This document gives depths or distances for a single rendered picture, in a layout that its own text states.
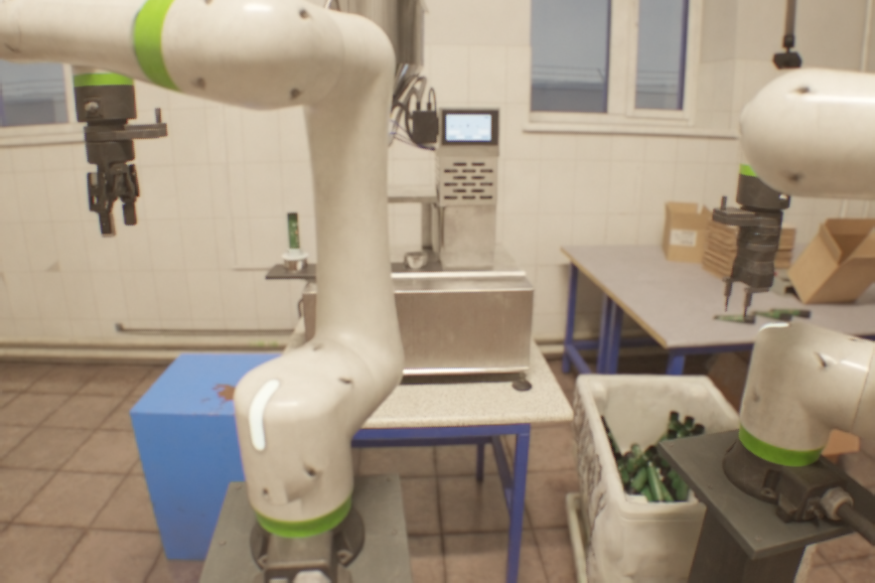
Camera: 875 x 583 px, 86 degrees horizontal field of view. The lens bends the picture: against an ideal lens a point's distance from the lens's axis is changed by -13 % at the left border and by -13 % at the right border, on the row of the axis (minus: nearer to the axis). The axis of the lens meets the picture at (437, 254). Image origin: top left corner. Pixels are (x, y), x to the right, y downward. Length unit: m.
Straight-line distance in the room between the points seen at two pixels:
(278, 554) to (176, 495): 1.30
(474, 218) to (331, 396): 0.99
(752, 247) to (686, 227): 1.79
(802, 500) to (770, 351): 0.21
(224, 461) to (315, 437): 1.22
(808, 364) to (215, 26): 0.80
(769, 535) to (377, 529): 0.53
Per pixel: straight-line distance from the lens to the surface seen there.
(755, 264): 1.03
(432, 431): 1.32
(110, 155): 0.92
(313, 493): 0.64
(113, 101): 0.92
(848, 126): 0.53
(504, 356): 1.41
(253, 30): 0.51
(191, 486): 1.91
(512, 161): 2.95
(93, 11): 0.68
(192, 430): 1.78
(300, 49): 0.52
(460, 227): 1.50
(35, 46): 0.79
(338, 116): 0.64
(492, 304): 1.35
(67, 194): 3.52
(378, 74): 0.65
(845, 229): 2.46
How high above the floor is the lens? 1.45
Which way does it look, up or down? 15 degrees down
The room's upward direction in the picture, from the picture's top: straight up
